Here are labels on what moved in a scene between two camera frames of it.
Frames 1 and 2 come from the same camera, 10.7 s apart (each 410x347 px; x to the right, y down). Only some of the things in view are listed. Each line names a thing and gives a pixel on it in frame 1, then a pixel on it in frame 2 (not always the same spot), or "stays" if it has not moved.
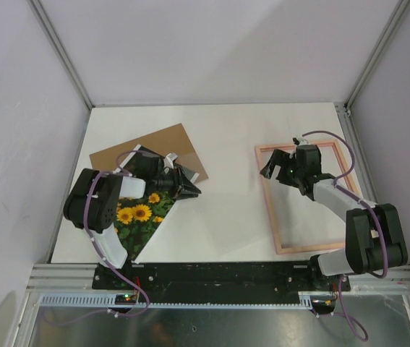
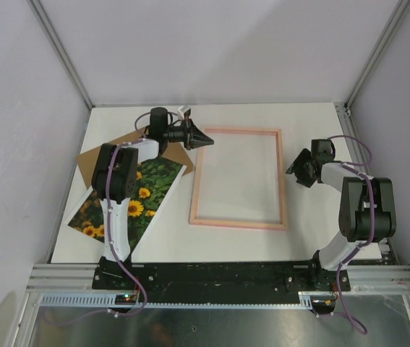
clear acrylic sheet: x=231 y=220 -> x=238 y=178
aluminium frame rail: x=61 y=50 stays
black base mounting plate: x=181 y=279 stays
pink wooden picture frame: x=269 y=202 -> x=270 y=225
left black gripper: x=179 y=178 -> x=193 y=138
